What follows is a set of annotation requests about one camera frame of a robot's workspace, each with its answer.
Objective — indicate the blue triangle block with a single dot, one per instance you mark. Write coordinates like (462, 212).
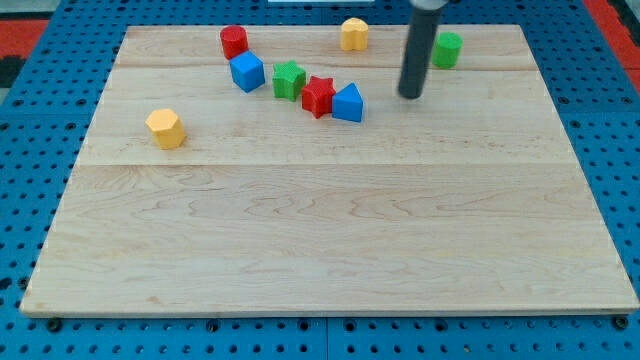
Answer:
(348, 104)

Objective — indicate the yellow hexagon block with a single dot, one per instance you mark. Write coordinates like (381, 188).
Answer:
(166, 128)

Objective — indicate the light wooden board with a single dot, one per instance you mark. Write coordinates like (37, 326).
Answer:
(468, 201)

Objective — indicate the red star block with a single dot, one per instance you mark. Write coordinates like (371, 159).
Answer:
(317, 96)

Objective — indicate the green star block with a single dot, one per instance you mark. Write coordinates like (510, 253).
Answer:
(288, 80)

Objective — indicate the blue cube block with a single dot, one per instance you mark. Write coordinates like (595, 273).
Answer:
(247, 71)

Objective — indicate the yellow heart block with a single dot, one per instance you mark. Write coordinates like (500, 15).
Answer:
(354, 35)

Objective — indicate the red cylinder block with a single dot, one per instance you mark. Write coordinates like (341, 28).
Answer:
(234, 41)

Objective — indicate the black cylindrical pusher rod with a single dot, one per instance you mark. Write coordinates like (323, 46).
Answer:
(422, 28)

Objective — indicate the green cylinder block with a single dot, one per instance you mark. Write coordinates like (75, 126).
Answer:
(446, 50)

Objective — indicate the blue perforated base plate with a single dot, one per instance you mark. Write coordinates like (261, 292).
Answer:
(50, 105)

